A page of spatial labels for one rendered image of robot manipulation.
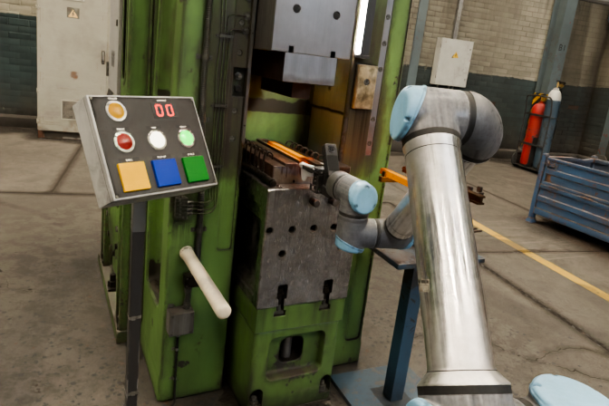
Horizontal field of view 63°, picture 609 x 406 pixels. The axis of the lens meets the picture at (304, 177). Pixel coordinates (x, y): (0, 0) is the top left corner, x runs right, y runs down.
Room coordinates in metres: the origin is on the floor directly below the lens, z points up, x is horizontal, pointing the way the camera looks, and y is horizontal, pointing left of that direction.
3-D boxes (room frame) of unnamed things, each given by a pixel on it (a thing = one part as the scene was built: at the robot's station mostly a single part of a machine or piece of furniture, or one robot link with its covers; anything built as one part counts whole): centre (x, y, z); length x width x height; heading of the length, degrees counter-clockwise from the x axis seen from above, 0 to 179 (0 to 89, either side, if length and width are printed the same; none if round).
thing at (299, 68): (1.91, 0.12, 1.32); 0.42 x 0.20 x 0.10; 28
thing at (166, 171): (1.32, 0.38, 1.01); 0.07 x 0.05 x 0.07; 143
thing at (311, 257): (1.95, 0.08, 0.69); 0.56 x 0.38 x 0.45; 28
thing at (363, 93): (1.99, -0.19, 1.27); 0.09 x 0.02 x 0.17; 118
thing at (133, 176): (1.24, 0.44, 1.01); 0.07 x 0.05 x 0.07; 143
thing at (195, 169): (1.40, 0.32, 1.01); 0.07 x 0.05 x 0.07; 143
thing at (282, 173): (1.91, 0.12, 0.96); 0.42 x 0.20 x 0.09; 28
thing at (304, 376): (1.95, 0.08, 0.23); 0.55 x 0.37 x 0.47; 28
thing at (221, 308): (1.49, 0.28, 0.62); 0.44 x 0.05 x 0.05; 28
